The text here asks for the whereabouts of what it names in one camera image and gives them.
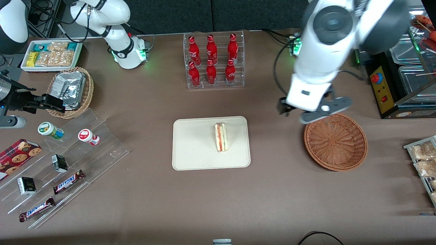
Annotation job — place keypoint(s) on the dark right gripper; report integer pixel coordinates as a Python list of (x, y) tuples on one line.
[(17, 100)]

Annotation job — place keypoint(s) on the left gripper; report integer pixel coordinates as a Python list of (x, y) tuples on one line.
[(283, 106)]

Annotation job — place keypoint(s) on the triangular sandwich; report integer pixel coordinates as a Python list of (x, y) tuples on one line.
[(220, 137)]

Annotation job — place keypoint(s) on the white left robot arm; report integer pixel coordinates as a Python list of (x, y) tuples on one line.
[(327, 44)]

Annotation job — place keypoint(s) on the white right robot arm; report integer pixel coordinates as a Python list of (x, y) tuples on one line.
[(115, 41)]

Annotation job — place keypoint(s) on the tan wicker basket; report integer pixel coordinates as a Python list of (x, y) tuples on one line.
[(88, 92)]

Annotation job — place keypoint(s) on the brown wicker basket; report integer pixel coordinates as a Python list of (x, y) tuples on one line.
[(335, 143)]

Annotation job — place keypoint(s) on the cream plastic tray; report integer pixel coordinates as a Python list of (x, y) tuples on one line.
[(194, 143)]

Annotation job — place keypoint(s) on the grey metal snack tray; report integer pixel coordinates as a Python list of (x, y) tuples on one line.
[(427, 182)]

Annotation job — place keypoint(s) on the silver foil package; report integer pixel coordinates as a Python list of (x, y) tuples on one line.
[(68, 88)]

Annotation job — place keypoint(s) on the green lid cup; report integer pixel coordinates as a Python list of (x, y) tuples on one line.
[(49, 130)]

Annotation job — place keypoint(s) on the white snack bin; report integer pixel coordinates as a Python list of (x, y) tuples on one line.
[(51, 69)]

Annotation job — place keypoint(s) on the clear cracker bag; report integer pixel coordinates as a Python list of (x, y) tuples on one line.
[(61, 58), (58, 46)]

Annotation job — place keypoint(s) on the red lid cup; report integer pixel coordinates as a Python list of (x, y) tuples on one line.
[(87, 136)]

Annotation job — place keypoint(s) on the yellow snack bar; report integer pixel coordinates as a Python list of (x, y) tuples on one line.
[(32, 59)]

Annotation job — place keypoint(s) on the teal snack packet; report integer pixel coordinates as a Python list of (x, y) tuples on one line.
[(40, 47), (72, 46)]

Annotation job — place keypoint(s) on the small black carton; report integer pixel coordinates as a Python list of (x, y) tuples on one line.
[(26, 185), (59, 163)]

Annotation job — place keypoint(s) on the red cola bottle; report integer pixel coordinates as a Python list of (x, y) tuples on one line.
[(230, 73), (212, 51), (211, 73), (194, 76), (232, 49), (194, 51)]

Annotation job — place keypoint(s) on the red cookie box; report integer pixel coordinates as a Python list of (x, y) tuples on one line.
[(17, 158)]

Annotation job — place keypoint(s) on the clear acrylic stepped stand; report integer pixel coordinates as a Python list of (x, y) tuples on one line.
[(102, 153)]

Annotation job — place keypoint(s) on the brown Snickers bar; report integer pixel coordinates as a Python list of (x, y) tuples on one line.
[(36, 209), (68, 182)]

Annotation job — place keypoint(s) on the clear acrylic bottle rack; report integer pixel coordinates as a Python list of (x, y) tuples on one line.
[(203, 85)]

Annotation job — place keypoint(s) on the dark metal equipment rack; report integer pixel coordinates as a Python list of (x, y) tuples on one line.
[(47, 20)]

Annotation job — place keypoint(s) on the black food warmer cabinet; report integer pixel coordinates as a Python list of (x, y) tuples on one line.
[(383, 98)]

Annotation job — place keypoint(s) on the steel warmer pan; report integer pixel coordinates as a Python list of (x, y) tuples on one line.
[(407, 51), (415, 80)]

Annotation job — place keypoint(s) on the clear nut snack bag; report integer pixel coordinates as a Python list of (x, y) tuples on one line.
[(422, 151), (425, 168)]

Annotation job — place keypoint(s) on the grey cylindrical object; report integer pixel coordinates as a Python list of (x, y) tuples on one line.
[(222, 242)]

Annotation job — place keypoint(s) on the red skewered food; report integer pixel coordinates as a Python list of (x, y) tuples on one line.
[(427, 27)]

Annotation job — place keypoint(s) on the thin blue object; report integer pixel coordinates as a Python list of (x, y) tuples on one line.
[(427, 214)]

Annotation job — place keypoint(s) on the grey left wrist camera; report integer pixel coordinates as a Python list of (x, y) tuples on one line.
[(327, 109)]

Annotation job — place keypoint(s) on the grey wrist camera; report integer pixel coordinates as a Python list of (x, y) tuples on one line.
[(327, 109), (12, 121)]

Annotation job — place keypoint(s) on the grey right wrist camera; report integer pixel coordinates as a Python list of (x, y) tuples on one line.
[(12, 121)]

